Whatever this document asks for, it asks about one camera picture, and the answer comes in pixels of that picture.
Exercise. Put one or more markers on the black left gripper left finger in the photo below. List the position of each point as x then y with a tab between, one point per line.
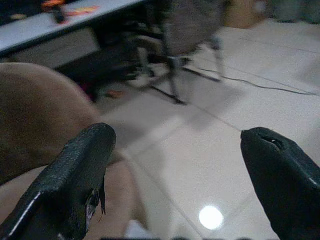
70	170

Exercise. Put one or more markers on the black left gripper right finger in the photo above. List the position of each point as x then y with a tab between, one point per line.
282	180

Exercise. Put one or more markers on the brown plush sofa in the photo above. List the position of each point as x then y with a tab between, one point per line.
37	120

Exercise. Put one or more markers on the orange snack wrapper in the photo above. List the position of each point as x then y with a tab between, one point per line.
114	93

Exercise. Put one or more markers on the beige drawer cabinet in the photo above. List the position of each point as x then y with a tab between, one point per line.
60	47

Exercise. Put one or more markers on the white top table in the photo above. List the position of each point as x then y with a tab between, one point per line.
32	30

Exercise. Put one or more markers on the black stick-shaped item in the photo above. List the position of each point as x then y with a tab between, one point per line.
59	16

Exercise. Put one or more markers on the red yellow flat packet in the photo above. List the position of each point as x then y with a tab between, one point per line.
83	10

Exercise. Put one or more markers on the orange black item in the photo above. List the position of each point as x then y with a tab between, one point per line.
52	3

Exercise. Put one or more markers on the brown cardboard box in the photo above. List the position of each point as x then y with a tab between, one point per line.
243	15

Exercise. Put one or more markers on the grey office chair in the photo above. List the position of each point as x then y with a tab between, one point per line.
185	30

